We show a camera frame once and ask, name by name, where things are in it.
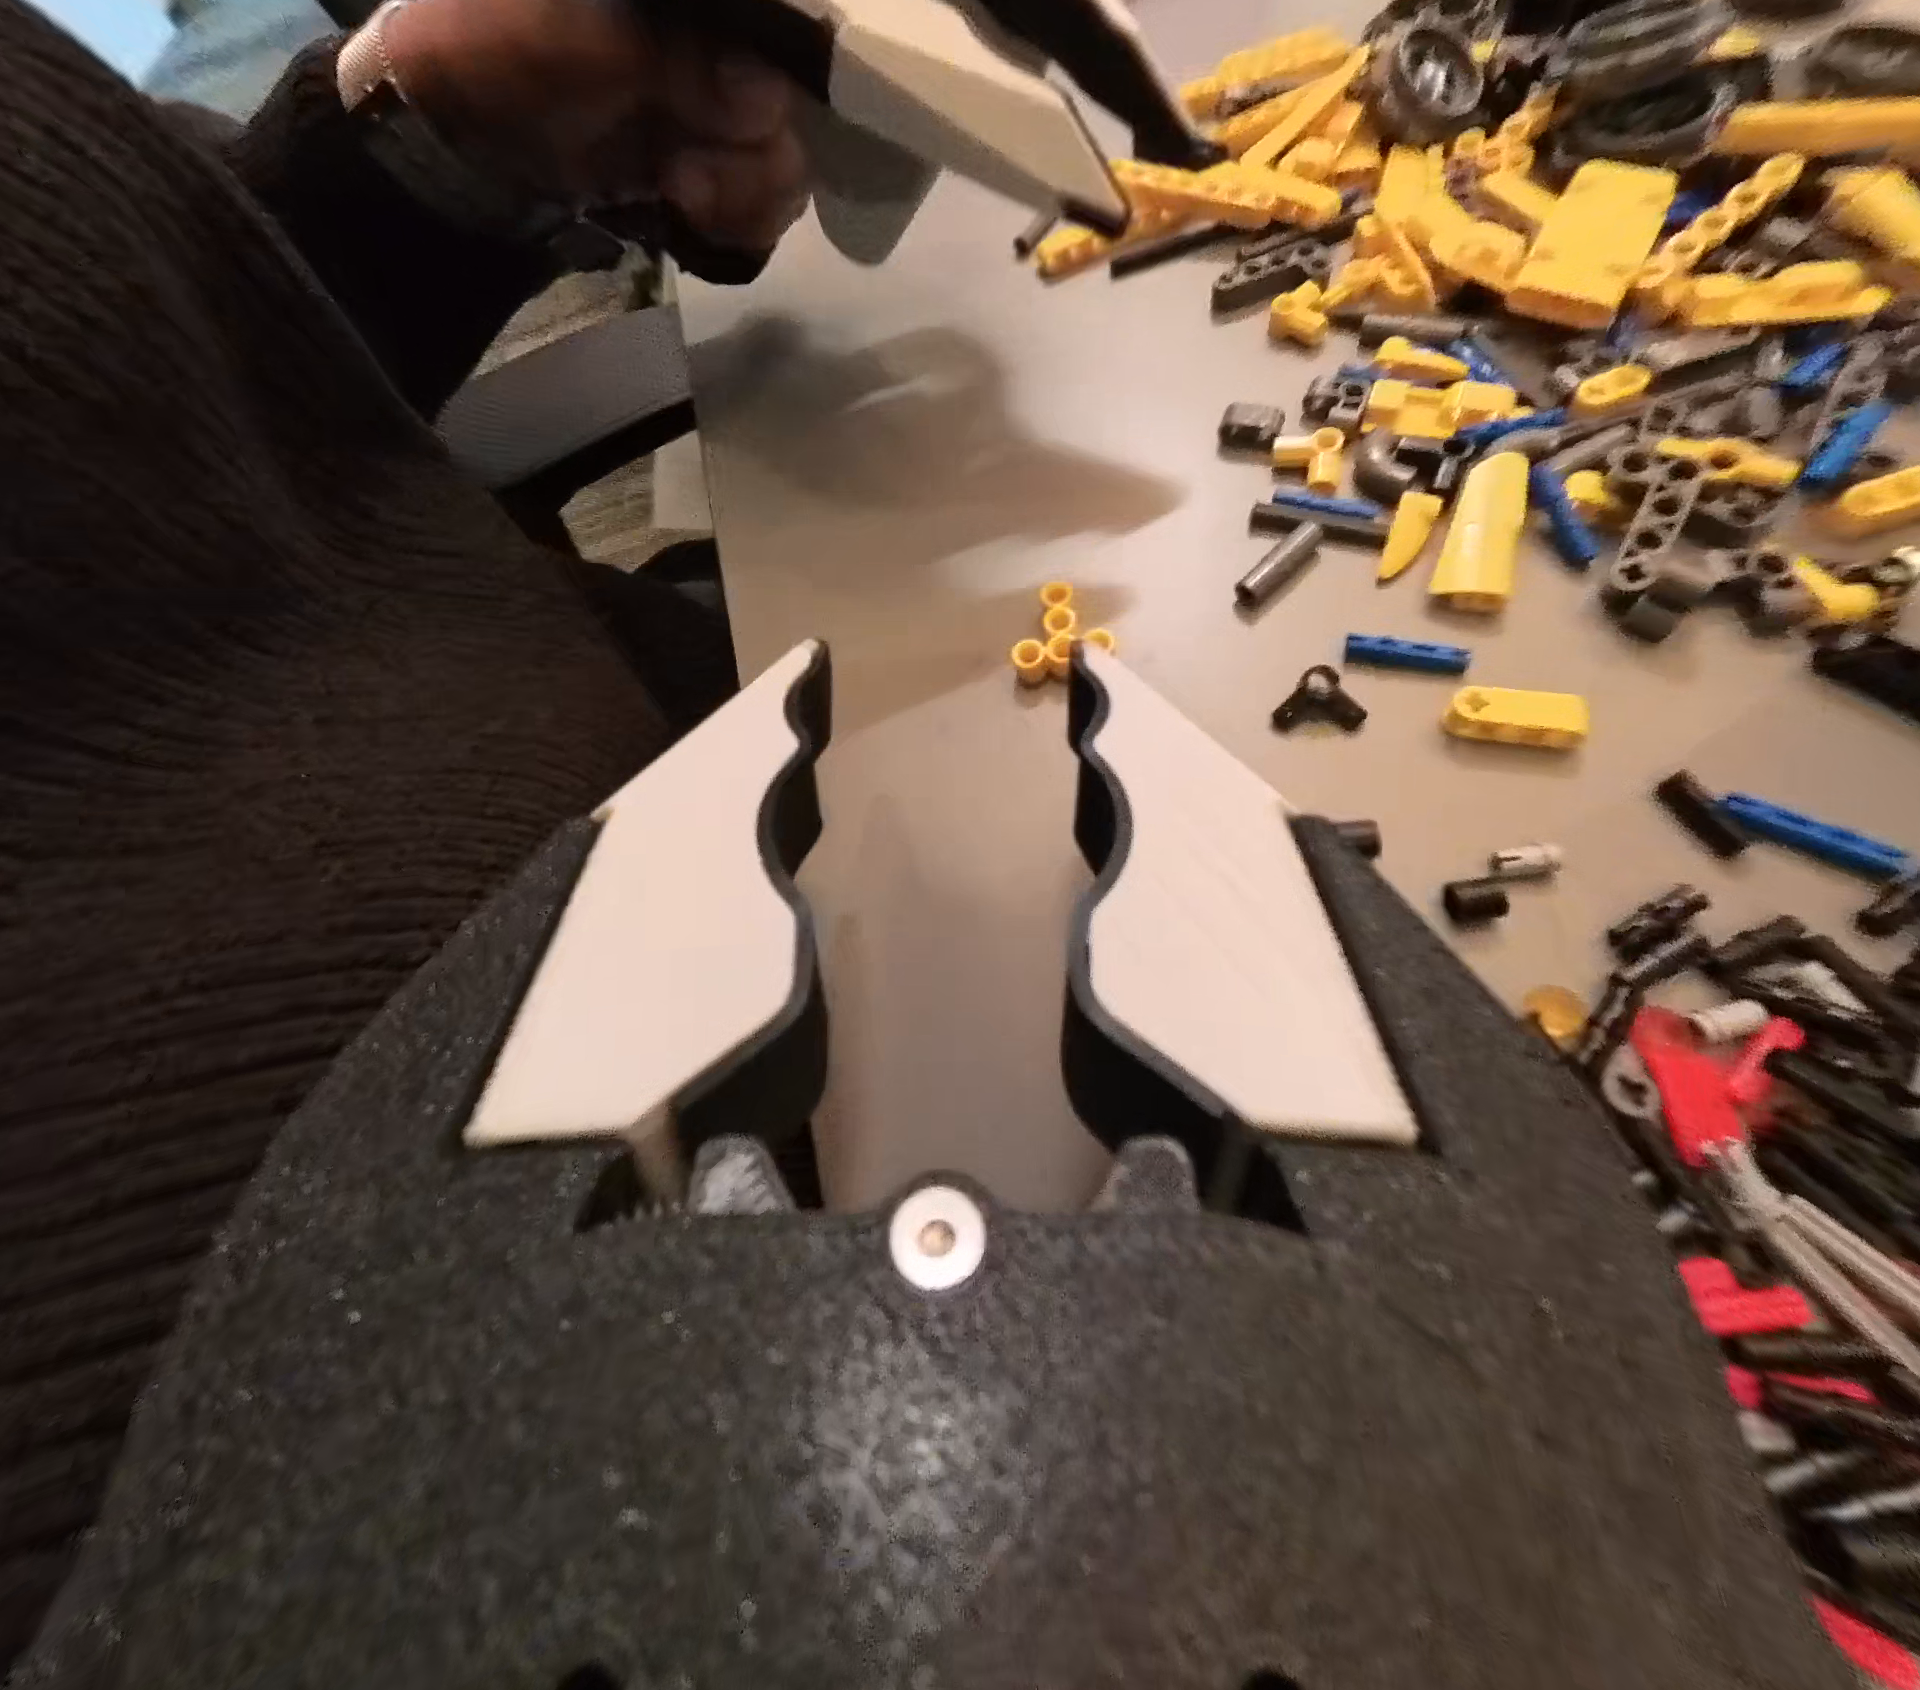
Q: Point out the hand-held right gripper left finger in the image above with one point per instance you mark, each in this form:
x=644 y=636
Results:
x=644 y=940

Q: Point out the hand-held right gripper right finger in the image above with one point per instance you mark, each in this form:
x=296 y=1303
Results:
x=1244 y=940

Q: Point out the pile of yellow building pieces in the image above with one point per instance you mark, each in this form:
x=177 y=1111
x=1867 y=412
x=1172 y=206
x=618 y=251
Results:
x=1590 y=234

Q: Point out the person's left forearm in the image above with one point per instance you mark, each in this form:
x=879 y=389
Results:
x=345 y=220

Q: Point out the person's left hand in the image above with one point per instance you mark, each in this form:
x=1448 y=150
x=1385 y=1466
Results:
x=601 y=100

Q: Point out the silver wristband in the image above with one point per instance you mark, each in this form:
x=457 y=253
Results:
x=369 y=55

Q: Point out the person's black sweater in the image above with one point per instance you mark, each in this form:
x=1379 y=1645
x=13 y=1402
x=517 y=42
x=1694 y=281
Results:
x=224 y=744

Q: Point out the pile of black red pins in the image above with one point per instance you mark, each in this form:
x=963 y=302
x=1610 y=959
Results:
x=1694 y=1075

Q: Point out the grey chair armrest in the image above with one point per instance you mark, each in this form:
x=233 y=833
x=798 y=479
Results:
x=570 y=401

